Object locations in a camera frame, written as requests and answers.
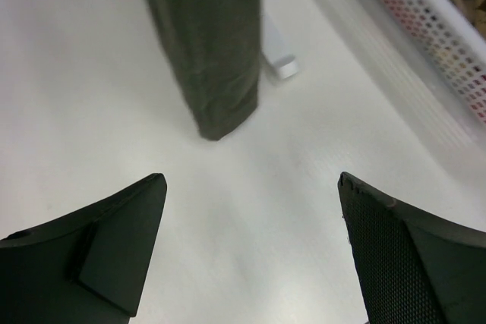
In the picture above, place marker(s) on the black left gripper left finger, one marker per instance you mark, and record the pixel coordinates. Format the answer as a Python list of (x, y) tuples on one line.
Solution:
[(88, 266)]

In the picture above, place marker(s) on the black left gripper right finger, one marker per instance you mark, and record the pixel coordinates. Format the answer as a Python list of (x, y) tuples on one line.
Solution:
[(412, 266)]

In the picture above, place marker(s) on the metal clothes rack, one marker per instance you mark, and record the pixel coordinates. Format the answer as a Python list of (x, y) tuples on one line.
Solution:
[(278, 55)]

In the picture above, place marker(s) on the white plastic basket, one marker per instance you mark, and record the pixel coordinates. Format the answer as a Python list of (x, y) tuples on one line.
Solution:
[(451, 46)]

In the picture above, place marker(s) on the olive green hanging garment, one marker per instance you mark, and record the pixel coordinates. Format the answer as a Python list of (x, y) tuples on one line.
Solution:
[(213, 47)]

